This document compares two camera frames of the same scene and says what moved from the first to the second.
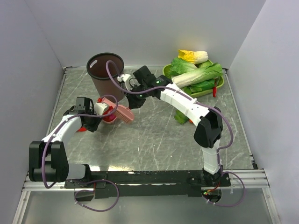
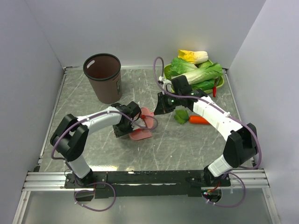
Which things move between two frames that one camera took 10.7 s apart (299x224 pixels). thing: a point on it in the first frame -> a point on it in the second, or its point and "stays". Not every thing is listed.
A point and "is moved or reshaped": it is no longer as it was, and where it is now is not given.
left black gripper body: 92,123 -> 122,129
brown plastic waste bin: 104,68 stays
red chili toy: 214,91 stays
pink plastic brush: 124,114 is moved or reshaped
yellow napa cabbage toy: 195,57 stays
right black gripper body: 138,100 -> 173,101
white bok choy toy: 208,72 stays
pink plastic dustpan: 109,115 is moved or reshaped
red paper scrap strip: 82,129 is moved or reshaped
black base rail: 153,184 stays
